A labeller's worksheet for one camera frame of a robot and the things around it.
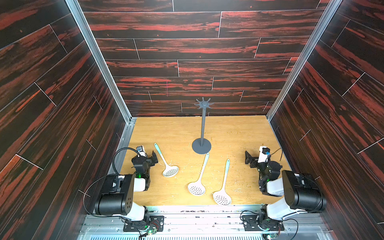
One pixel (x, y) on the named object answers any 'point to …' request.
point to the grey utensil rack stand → (202, 146)
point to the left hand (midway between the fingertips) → (147, 152)
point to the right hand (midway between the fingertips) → (257, 151)
